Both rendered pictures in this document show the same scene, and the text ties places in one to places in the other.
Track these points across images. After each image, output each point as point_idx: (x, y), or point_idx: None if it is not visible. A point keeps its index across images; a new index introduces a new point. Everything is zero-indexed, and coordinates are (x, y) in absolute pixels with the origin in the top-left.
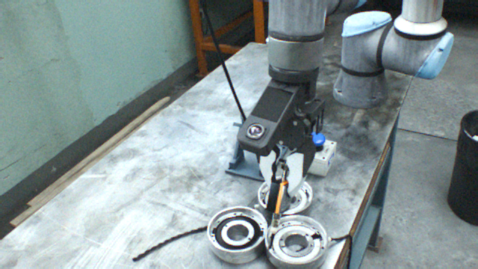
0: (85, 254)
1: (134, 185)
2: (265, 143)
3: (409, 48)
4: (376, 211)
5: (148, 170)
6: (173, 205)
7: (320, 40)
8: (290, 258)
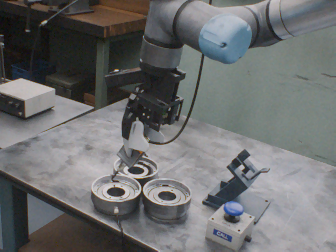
0: None
1: (206, 146)
2: (105, 76)
3: None
4: None
5: (224, 152)
6: (181, 159)
7: (149, 43)
8: (103, 187)
